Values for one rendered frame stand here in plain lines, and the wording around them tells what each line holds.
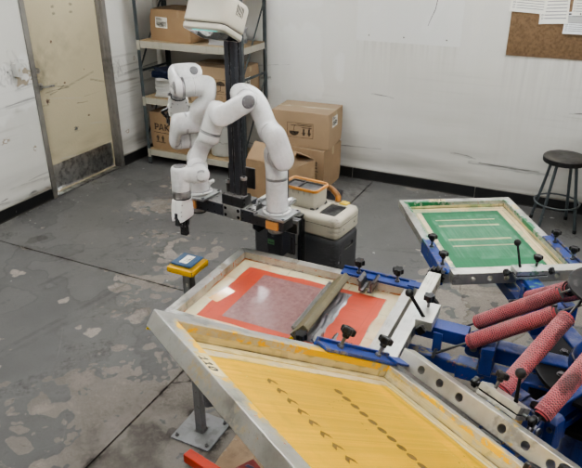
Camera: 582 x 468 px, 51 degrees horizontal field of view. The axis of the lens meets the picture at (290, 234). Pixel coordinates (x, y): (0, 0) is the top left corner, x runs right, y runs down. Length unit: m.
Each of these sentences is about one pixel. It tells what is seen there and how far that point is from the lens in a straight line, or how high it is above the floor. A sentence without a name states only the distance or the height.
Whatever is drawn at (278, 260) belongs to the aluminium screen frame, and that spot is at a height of 0.99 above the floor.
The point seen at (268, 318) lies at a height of 0.96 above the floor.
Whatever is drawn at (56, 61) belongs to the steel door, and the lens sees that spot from 6.16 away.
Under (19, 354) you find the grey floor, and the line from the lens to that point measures 4.04.
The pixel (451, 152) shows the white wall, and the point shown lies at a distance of 5.98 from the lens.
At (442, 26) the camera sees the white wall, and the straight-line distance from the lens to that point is 5.78.
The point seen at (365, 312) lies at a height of 0.95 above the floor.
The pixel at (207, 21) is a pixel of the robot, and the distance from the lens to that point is 2.48.
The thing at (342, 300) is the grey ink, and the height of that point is 0.96.
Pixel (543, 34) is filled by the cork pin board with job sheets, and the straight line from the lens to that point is 5.65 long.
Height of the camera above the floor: 2.23
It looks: 26 degrees down
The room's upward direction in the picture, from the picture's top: straight up
